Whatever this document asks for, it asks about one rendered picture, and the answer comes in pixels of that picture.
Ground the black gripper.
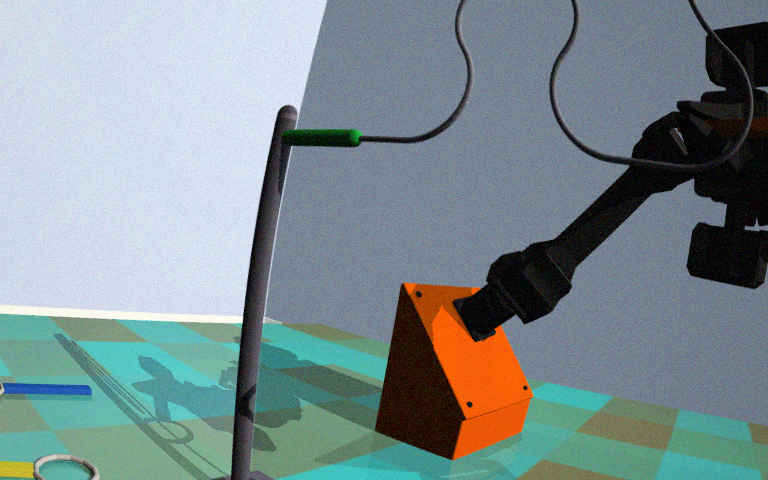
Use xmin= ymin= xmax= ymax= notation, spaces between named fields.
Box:
xmin=676 ymin=21 xmax=768 ymax=289

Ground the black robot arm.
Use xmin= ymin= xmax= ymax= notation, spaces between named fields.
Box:
xmin=452 ymin=111 xmax=694 ymax=342

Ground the grey loop with blue flat handle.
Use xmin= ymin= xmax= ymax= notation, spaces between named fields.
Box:
xmin=0 ymin=383 xmax=92 ymax=396

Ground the grey ring with orange handle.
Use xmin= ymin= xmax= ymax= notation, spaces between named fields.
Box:
xmin=702 ymin=118 xmax=768 ymax=138

